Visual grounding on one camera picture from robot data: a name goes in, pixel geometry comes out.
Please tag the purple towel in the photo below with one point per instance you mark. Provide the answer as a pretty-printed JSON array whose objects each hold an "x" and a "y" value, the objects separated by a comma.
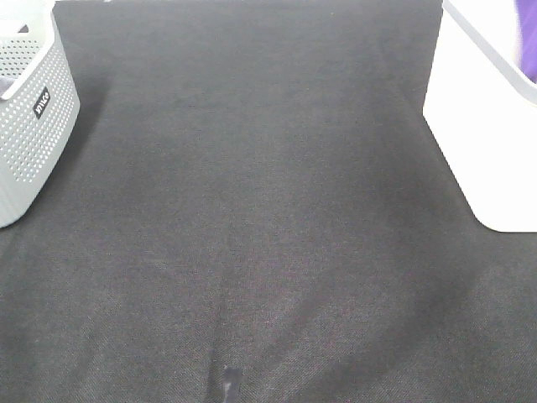
[{"x": 527, "y": 25}]

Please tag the black table cloth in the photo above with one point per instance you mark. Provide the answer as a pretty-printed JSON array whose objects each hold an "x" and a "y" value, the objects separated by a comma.
[{"x": 252, "y": 185}]

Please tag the white plastic storage bin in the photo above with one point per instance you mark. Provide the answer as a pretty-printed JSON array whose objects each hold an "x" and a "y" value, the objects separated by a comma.
[{"x": 481, "y": 109}]

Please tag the grey perforated plastic basket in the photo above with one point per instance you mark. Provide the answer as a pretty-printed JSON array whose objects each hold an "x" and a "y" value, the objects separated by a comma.
[{"x": 39, "y": 103}]

